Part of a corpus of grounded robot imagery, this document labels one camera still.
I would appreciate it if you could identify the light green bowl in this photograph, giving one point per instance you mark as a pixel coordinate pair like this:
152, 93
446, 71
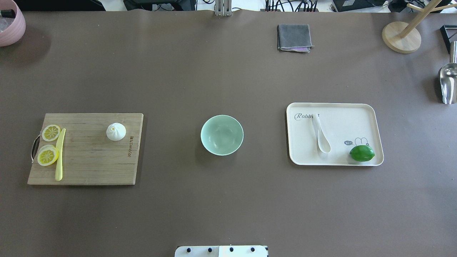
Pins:
222, 135

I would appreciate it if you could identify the upper lemon slice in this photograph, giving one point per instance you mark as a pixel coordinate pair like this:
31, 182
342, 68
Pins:
51, 133

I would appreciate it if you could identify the wooden cutting board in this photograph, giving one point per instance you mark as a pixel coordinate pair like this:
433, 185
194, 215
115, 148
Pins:
88, 156

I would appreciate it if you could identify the metal ice scoop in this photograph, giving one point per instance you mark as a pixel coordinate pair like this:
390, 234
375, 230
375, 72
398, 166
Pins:
448, 77

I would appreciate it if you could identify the yellow plastic knife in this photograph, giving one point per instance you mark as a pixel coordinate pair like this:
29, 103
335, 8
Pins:
59, 164

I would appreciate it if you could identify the folded grey cloth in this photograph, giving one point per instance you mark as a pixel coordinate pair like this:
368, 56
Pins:
294, 38

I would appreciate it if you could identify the lower lemon slice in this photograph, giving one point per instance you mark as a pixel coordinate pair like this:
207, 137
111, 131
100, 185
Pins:
47, 155

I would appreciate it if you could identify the wooden mug tree stand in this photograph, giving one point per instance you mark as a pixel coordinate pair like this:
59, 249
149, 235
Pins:
403, 37

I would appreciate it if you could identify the white steamed bun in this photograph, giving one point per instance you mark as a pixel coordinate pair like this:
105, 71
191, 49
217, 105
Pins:
116, 131

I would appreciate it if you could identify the lemon slice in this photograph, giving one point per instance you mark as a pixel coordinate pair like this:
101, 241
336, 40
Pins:
47, 155
51, 133

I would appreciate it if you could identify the white ceramic spoon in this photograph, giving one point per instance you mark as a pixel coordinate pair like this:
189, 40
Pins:
322, 142

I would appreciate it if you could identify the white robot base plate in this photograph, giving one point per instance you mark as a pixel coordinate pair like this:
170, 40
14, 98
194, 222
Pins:
222, 251

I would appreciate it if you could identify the pink ribbed bowl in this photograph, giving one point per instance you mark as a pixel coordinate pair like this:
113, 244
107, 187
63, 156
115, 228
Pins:
15, 31

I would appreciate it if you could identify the green lime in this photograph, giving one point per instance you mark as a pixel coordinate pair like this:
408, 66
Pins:
362, 153

